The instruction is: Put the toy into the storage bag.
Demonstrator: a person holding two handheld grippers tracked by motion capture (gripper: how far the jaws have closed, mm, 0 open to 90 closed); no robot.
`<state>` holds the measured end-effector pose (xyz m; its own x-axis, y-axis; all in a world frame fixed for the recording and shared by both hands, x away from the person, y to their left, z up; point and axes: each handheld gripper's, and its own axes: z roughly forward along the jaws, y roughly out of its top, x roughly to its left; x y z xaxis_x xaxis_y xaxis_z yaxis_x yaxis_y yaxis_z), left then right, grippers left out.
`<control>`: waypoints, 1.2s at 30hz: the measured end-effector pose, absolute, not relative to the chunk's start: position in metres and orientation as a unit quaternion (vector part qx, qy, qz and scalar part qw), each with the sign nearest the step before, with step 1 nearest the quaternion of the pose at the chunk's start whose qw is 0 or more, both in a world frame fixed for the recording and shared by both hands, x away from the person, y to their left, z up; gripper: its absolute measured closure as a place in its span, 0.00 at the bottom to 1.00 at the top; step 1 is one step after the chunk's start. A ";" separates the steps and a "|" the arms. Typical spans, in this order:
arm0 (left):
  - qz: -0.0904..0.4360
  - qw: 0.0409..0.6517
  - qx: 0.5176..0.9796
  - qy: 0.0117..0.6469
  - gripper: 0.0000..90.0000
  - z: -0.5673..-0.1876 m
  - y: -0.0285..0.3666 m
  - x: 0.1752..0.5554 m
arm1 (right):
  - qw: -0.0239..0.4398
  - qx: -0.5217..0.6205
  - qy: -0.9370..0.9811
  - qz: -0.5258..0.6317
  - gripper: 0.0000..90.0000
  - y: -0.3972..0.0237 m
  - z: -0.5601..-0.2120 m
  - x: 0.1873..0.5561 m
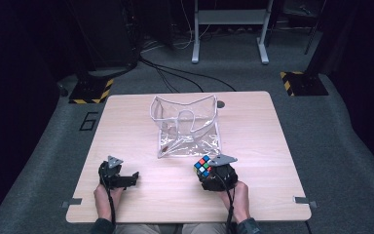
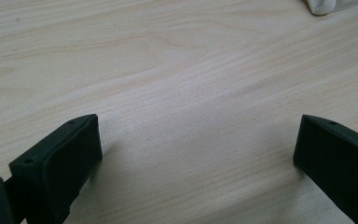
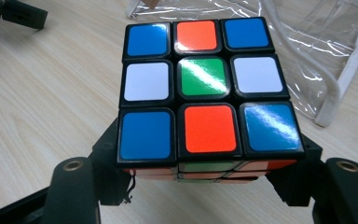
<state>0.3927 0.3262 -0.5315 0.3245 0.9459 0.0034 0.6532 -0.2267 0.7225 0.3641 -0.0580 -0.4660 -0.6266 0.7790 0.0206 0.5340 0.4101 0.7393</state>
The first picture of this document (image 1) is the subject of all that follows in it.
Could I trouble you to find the black metal stand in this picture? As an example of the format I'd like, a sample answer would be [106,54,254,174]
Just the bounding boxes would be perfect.
[304,0,334,76]

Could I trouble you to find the white metal desk frame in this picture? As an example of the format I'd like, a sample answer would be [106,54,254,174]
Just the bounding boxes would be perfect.
[191,0,275,65]

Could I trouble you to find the clear plastic bag white trim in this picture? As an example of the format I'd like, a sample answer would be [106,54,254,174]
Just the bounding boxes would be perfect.
[149,94,222,160]

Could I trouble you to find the black floor cables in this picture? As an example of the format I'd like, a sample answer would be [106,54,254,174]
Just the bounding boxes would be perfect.
[138,56,237,95]

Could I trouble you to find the white floor cables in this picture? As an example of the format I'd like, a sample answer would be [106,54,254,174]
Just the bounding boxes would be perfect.
[140,0,210,53]

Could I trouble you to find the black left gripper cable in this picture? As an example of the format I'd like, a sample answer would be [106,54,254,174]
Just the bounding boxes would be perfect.
[99,171,117,227]

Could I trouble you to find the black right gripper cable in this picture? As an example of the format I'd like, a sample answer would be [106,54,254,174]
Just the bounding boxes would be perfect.
[212,172,237,234]

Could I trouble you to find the person's right hand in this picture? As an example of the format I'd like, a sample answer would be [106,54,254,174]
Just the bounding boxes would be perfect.
[218,180,251,224]

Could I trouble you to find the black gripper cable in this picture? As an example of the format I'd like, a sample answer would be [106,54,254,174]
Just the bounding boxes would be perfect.
[212,172,237,234]
[99,171,117,227]

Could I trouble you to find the black yellow striped base plate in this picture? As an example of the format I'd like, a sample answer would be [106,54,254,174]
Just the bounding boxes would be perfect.
[68,77,115,105]
[280,71,329,98]

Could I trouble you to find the person's left hand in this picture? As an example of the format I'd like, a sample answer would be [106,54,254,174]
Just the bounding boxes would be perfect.
[93,183,125,222]

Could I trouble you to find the grey metal table bracket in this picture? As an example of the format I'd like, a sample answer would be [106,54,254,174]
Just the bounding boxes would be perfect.
[60,197,83,209]
[292,195,319,209]

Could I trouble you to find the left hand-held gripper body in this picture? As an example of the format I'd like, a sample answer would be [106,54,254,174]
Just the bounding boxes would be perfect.
[97,155,127,190]

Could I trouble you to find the multicoloured puzzle cube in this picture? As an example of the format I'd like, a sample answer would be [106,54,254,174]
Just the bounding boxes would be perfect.
[193,155,212,178]

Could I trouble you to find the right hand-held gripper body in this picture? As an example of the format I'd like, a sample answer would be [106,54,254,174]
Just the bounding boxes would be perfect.
[202,154,239,192]

